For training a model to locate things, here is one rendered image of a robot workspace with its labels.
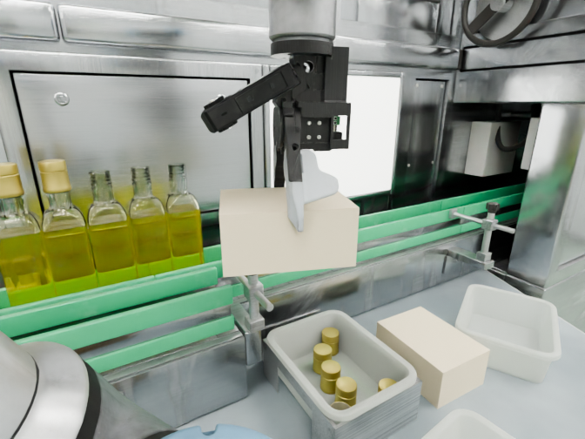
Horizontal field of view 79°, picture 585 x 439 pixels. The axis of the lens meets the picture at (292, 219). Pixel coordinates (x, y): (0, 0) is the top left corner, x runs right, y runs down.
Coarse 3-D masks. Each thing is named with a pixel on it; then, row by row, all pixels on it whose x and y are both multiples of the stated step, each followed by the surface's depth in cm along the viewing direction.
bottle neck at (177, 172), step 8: (168, 168) 59; (176, 168) 59; (184, 168) 60; (168, 176) 60; (176, 176) 59; (184, 176) 60; (176, 184) 60; (184, 184) 60; (176, 192) 60; (184, 192) 61
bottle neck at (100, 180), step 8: (96, 176) 53; (104, 176) 54; (96, 184) 54; (104, 184) 54; (96, 192) 54; (104, 192) 54; (112, 192) 56; (96, 200) 54; (104, 200) 55; (112, 200) 56
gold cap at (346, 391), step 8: (344, 376) 58; (336, 384) 57; (344, 384) 57; (352, 384) 57; (336, 392) 57; (344, 392) 55; (352, 392) 55; (336, 400) 57; (344, 400) 56; (352, 400) 56
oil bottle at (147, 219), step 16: (128, 208) 57; (144, 208) 57; (160, 208) 58; (144, 224) 57; (160, 224) 59; (144, 240) 58; (160, 240) 60; (144, 256) 59; (160, 256) 60; (144, 272) 60; (160, 272) 61
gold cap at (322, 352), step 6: (318, 348) 65; (324, 348) 65; (330, 348) 65; (318, 354) 63; (324, 354) 63; (330, 354) 64; (318, 360) 64; (324, 360) 63; (318, 366) 64; (318, 372) 64
